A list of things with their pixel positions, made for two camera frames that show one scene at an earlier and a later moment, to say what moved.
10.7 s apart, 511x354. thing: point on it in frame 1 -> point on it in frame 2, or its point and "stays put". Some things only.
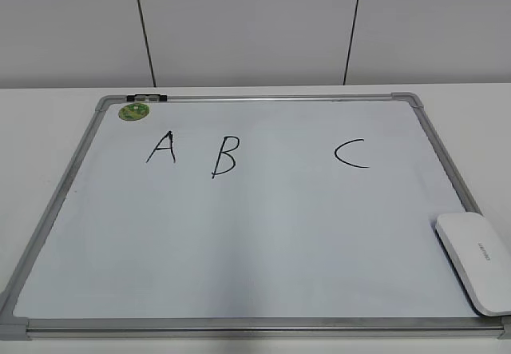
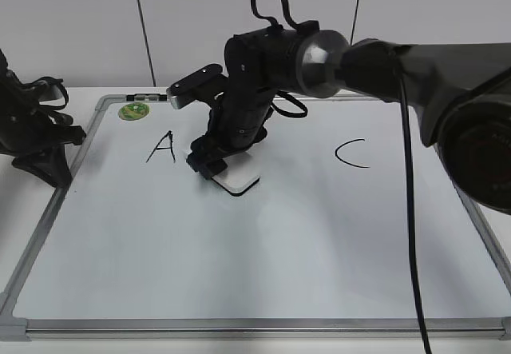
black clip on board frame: x=147 y=97 stays put
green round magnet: x=133 y=111 stays put
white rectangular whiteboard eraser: x=481 y=252 -> x=239 y=177
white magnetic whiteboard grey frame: x=250 y=216 stays put
